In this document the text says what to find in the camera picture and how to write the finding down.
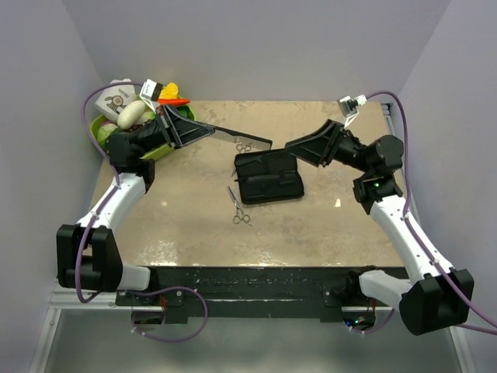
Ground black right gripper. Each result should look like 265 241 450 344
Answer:
285 120 373 174

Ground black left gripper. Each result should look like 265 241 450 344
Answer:
134 103 214 156

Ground black comb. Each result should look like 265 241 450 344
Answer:
211 127 273 151

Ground black zip tool case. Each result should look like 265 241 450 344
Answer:
234 149 304 205

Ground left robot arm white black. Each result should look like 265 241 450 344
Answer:
56 105 215 305

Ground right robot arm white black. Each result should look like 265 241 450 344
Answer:
285 120 474 336

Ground silver straight hair scissors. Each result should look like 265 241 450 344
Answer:
236 143 252 154

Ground orange toy carrot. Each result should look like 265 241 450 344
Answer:
158 98 190 106

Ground yellow toy pepper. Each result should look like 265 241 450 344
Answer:
159 82 179 100

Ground white toy radish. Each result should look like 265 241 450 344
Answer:
116 100 145 130

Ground white paper bag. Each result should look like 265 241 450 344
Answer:
94 78 137 123

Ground green toy leafy vegetable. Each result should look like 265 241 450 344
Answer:
96 123 118 147

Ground green plastic tray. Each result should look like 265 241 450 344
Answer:
89 106 196 161

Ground silver thinning scissors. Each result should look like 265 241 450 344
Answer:
227 186 252 226

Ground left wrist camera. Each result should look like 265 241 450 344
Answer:
139 79 164 112

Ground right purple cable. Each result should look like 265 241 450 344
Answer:
349 91 497 336

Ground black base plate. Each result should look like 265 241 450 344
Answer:
115 266 408 325

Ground aluminium frame rail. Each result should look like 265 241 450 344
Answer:
29 283 121 373

